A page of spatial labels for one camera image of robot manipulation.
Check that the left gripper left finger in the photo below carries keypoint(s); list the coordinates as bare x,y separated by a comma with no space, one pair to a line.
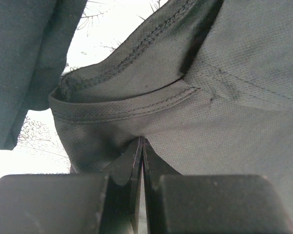
106,202

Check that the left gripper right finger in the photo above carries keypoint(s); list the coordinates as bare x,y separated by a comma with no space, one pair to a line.
209,204

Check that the black t shirt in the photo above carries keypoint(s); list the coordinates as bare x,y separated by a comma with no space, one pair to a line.
208,83

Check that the floral patterned table mat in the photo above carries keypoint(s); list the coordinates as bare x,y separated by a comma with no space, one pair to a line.
104,25

